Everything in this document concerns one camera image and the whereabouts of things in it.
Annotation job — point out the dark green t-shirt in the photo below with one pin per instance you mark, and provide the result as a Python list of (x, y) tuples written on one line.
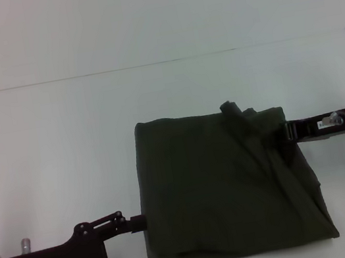
[(219, 187)]

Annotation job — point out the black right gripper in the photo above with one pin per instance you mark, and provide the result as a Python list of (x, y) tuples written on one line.
[(309, 129)]

